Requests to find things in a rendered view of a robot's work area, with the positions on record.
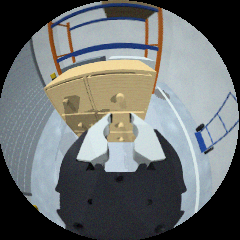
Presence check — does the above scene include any tan wooden drawer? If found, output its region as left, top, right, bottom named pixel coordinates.
left=87, top=72, right=152, bottom=111
left=98, top=111, right=144, bottom=131
left=62, top=112, right=98, bottom=131
left=107, top=131, right=136, bottom=142
left=46, top=77, right=94, bottom=113
left=74, top=131, right=84, bottom=137

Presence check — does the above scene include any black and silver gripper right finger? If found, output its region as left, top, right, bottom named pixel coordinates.
left=130, top=113, right=187, bottom=194

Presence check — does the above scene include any tan wooden chest of drawers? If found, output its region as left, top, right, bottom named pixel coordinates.
left=43, top=60, right=157, bottom=137

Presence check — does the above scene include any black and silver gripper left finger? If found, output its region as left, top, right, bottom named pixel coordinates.
left=55, top=113, right=112, bottom=193

